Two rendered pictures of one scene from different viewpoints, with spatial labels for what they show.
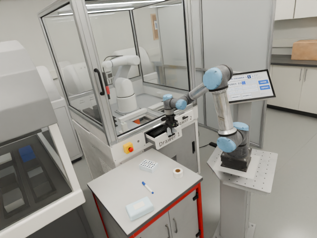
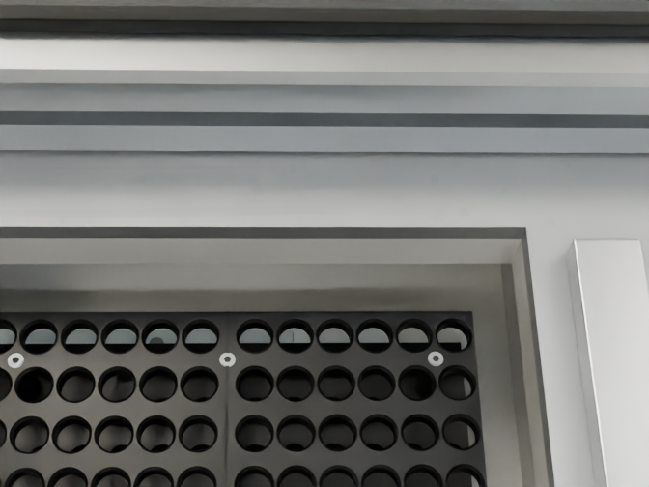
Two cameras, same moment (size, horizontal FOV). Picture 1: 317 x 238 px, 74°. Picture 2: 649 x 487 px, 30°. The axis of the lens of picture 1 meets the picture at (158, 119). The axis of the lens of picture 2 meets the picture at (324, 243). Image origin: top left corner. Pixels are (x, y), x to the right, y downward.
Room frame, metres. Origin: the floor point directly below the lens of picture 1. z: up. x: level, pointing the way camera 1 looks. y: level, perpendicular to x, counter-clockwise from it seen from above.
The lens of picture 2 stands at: (2.08, -0.07, 1.30)
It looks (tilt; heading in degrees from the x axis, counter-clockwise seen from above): 62 degrees down; 210
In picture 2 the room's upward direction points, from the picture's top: 5 degrees clockwise
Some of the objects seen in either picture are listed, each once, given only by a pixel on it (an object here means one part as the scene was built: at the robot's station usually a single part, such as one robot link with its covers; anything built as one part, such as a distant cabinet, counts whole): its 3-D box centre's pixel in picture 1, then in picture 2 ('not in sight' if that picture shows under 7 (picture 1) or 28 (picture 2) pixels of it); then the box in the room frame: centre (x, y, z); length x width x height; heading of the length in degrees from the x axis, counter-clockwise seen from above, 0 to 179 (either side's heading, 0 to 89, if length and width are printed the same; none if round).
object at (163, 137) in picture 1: (169, 137); not in sight; (1.56, -0.07, 0.87); 0.29 x 0.02 x 0.11; 126
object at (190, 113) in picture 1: (182, 119); not in sight; (1.87, -0.24, 0.87); 0.29 x 0.02 x 0.11; 126
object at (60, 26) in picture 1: (70, 68); not in sight; (1.81, 0.67, 1.52); 0.87 x 0.01 x 0.86; 36
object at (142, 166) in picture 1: (148, 165); not in sight; (1.33, 0.13, 0.78); 0.12 x 0.08 x 0.04; 53
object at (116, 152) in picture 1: (133, 117); not in sight; (2.10, 0.27, 0.87); 1.02 x 0.95 x 0.14; 126
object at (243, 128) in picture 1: (238, 132); not in sight; (1.24, -0.53, 1.02); 0.13 x 0.12 x 0.14; 133
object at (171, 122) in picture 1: (171, 120); not in sight; (1.52, -0.10, 1.05); 0.09 x 0.08 x 0.12; 36
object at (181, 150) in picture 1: (141, 153); not in sight; (2.10, 0.26, 0.40); 1.03 x 0.95 x 0.80; 126
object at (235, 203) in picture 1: (235, 200); not in sight; (1.25, -0.53, 0.38); 0.30 x 0.30 x 0.76; 55
